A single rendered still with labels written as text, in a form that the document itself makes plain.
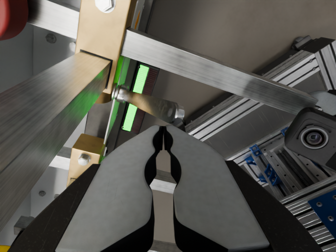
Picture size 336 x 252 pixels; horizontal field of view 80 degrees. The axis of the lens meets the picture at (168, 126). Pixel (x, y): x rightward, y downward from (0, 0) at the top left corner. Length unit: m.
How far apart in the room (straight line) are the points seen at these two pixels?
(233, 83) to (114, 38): 0.16
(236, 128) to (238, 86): 0.85
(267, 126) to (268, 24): 0.52
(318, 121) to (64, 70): 0.23
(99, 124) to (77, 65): 0.30
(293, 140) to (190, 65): 0.14
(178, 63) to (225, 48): 0.92
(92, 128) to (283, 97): 0.40
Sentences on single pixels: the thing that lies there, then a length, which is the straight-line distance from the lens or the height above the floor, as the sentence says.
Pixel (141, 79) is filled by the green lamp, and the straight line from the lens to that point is 0.44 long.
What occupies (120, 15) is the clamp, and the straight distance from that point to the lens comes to 0.25.
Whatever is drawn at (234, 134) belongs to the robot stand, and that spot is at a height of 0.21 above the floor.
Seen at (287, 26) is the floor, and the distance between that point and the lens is 1.28.
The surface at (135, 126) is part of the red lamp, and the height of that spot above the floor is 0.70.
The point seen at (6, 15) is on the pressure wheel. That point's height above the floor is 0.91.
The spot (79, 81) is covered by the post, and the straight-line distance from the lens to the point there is 0.18.
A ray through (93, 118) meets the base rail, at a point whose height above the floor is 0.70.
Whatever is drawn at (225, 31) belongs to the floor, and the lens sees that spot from 1.17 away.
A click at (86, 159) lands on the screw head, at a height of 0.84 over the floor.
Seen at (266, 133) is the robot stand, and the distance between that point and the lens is 1.21.
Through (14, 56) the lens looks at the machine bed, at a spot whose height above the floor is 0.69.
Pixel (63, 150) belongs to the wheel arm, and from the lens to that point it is 0.43.
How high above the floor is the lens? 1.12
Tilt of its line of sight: 60 degrees down
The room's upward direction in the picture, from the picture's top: 178 degrees clockwise
